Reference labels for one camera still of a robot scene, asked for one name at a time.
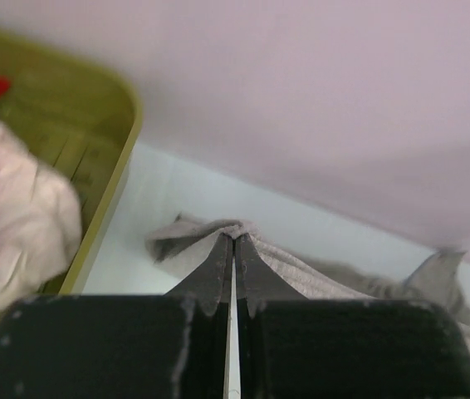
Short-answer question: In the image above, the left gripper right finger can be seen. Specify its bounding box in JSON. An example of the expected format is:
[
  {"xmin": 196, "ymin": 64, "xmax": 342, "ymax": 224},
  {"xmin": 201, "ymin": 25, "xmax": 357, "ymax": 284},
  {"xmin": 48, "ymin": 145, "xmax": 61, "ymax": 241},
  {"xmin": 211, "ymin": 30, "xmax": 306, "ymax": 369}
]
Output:
[{"xmin": 234, "ymin": 236, "xmax": 470, "ymax": 398}]

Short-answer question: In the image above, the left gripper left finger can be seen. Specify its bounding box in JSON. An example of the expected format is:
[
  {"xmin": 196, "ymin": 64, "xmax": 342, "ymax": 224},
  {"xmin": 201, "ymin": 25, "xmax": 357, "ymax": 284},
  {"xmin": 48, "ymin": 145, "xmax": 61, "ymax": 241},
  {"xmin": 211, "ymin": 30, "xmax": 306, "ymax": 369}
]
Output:
[{"xmin": 0, "ymin": 236, "xmax": 233, "ymax": 398}]

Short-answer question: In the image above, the grey t shirt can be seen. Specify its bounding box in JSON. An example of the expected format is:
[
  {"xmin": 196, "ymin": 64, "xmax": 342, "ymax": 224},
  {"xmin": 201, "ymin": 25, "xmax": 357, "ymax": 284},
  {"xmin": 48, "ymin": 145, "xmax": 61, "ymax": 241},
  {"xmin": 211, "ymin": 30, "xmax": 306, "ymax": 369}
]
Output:
[{"xmin": 145, "ymin": 214, "xmax": 470, "ymax": 349}]

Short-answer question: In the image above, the white t shirt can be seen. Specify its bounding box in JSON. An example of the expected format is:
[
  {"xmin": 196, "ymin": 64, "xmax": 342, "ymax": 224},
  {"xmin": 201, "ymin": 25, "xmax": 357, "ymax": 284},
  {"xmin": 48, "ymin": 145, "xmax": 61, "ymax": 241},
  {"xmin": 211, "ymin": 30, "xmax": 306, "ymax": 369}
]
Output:
[{"xmin": 0, "ymin": 121, "xmax": 82, "ymax": 312}]

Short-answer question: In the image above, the olive green plastic bin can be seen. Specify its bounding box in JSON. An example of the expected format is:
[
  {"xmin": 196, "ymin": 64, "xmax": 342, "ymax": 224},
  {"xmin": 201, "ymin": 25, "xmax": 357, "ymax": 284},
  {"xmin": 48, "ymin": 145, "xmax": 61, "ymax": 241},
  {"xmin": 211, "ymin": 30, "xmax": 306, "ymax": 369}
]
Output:
[{"xmin": 0, "ymin": 30, "xmax": 142, "ymax": 293}]

